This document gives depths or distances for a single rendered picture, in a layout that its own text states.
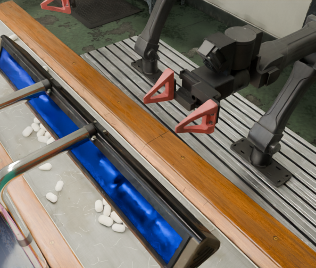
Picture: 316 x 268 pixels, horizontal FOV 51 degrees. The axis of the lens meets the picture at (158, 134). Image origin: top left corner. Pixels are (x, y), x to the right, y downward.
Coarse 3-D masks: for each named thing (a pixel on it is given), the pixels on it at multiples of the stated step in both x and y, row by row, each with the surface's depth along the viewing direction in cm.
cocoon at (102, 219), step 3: (99, 216) 80; (102, 216) 80; (105, 216) 80; (99, 219) 80; (102, 219) 80; (105, 219) 79; (108, 219) 79; (111, 219) 80; (99, 222) 80; (102, 222) 80; (105, 222) 79; (108, 222) 79; (111, 222) 79; (108, 225) 79
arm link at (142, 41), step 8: (160, 0) 120; (168, 0) 119; (176, 0) 121; (160, 8) 120; (168, 8) 121; (152, 16) 123; (160, 16) 121; (152, 24) 123; (160, 24) 124; (144, 32) 126; (152, 32) 123; (160, 32) 126; (136, 40) 128; (144, 40) 125; (152, 40) 125; (136, 48) 129; (144, 48) 125; (144, 56) 127
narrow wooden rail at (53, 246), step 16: (0, 144) 96; (0, 160) 92; (16, 192) 84; (32, 192) 84; (32, 208) 81; (32, 224) 78; (48, 224) 78; (48, 240) 75; (64, 240) 75; (48, 256) 73; (64, 256) 73
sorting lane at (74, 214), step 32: (0, 32) 148; (0, 96) 116; (0, 128) 105; (32, 128) 105; (64, 160) 95; (64, 192) 87; (96, 192) 87; (64, 224) 81; (96, 224) 81; (96, 256) 75; (128, 256) 75; (224, 256) 75
